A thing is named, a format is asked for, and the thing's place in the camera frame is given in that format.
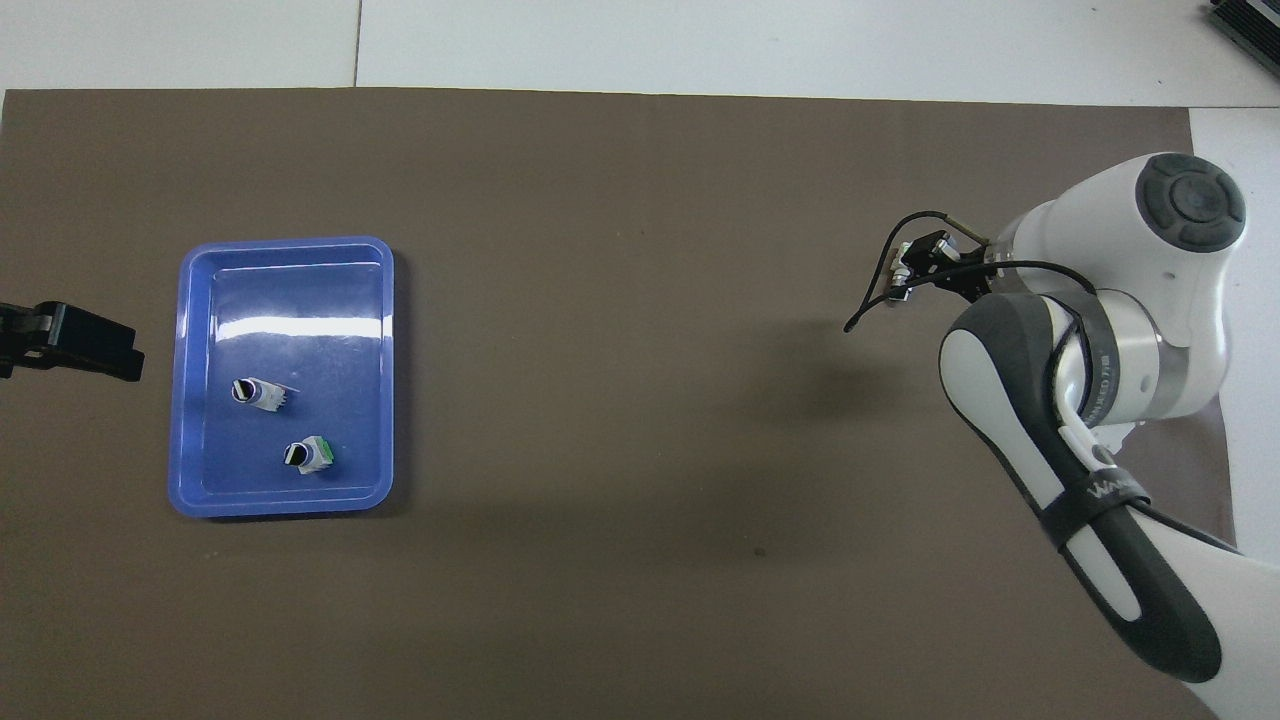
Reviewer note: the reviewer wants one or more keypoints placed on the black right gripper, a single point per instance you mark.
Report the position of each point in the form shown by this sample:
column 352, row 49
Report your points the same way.
column 968, row 278

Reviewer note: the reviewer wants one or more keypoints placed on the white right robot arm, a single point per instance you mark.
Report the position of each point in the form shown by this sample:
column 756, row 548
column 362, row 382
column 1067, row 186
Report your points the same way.
column 1150, row 250

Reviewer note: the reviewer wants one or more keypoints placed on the blue plastic tray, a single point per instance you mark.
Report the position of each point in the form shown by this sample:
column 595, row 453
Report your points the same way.
column 290, row 300

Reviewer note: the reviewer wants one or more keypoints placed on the brown table mat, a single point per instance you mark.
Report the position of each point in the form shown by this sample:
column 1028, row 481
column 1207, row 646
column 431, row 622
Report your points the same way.
column 600, row 200

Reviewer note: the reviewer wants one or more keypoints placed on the black ribbed device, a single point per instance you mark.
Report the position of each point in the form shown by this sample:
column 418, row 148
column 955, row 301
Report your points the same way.
column 1250, row 20

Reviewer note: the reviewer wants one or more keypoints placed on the red-base knob switch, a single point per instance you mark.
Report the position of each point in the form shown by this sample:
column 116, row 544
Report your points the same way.
column 260, row 394

